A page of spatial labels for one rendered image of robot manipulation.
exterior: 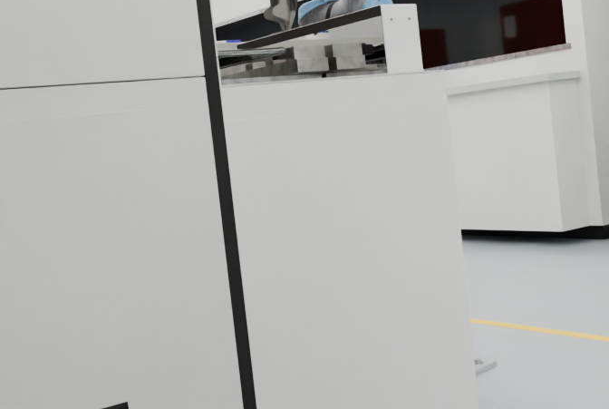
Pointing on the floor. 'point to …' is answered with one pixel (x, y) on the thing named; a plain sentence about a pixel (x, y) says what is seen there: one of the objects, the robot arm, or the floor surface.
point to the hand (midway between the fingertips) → (288, 28)
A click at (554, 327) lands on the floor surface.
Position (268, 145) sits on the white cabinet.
